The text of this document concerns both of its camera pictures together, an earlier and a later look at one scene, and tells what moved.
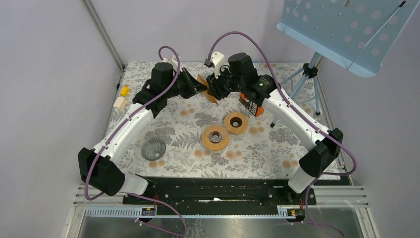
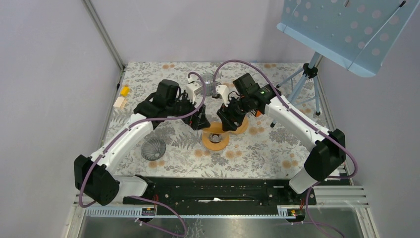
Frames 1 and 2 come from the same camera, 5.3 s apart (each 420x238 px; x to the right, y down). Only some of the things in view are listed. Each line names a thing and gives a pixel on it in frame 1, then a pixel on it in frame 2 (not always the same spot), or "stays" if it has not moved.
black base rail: (220, 196) stays
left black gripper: (193, 87) to (199, 120)
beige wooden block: (120, 102) stays
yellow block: (125, 91) stays
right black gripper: (215, 89) to (226, 114)
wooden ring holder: (215, 146) stays
